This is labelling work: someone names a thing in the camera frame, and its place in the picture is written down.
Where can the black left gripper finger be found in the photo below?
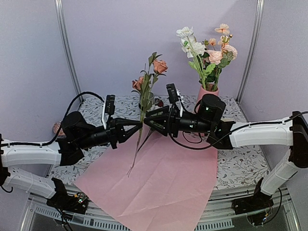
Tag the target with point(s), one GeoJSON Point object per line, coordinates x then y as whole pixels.
{"type": "Point", "coordinates": [120, 135]}
{"type": "Point", "coordinates": [120, 123]}

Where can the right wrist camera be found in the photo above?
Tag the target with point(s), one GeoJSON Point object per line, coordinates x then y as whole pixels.
{"type": "Point", "coordinates": [174, 96]}

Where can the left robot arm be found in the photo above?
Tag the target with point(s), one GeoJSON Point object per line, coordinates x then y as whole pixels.
{"type": "Point", "coordinates": [13, 156]}

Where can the white peony flower stem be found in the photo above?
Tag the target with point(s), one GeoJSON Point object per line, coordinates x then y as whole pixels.
{"type": "Point", "coordinates": [195, 51]}

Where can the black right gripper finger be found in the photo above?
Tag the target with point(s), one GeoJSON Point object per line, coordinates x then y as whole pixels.
{"type": "Point", "coordinates": [161, 126]}
{"type": "Point", "coordinates": [161, 113]}

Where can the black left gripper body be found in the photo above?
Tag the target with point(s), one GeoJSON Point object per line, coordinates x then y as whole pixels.
{"type": "Point", "coordinates": [88, 142]}

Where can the pink wrapping paper sheet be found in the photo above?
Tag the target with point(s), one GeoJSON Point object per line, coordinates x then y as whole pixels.
{"type": "Point", "coordinates": [163, 170]}

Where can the dusty orange rose stem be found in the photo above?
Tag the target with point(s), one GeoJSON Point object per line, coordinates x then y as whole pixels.
{"type": "Point", "coordinates": [144, 84]}

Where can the left aluminium frame post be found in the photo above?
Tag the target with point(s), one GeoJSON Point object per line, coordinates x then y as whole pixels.
{"type": "Point", "coordinates": [65, 41]}

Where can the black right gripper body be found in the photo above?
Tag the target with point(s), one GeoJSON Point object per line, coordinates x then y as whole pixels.
{"type": "Point", "coordinates": [201, 126]}

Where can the striped ceramic cup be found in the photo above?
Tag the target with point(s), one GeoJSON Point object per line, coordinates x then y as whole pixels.
{"type": "Point", "coordinates": [150, 98]}

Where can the dark red saucer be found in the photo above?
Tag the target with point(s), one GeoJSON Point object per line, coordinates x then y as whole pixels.
{"type": "Point", "coordinates": [158, 103]}

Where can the tall pink vase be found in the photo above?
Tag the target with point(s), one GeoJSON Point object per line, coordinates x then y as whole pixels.
{"type": "Point", "coordinates": [202, 92]}

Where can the floral patterned tablecloth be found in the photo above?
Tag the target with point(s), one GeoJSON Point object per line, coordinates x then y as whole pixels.
{"type": "Point", "coordinates": [238, 167]}

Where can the aluminium frame post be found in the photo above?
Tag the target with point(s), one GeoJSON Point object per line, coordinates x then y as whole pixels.
{"type": "Point", "coordinates": [251, 51]}
{"type": "Point", "coordinates": [65, 41]}

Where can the right aluminium frame post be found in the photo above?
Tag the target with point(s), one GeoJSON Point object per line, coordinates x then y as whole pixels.
{"type": "Point", "coordinates": [251, 51]}

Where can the peach blossom flower stem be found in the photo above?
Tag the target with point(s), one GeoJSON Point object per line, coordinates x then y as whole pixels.
{"type": "Point", "coordinates": [225, 37]}

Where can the peach rose flower stem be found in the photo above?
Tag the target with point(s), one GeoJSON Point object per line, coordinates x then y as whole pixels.
{"type": "Point", "coordinates": [229, 53]}

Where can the aluminium front rail base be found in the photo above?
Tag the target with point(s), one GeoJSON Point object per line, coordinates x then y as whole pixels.
{"type": "Point", "coordinates": [230, 209]}

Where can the white blossom flower stem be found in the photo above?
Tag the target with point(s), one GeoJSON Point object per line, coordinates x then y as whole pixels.
{"type": "Point", "coordinates": [186, 32]}

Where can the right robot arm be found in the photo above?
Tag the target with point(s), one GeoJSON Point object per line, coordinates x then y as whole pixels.
{"type": "Point", "coordinates": [289, 134]}

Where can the pink rose flower stem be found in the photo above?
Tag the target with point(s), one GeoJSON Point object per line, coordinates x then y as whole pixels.
{"type": "Point", "coordinates": [212, 57]}

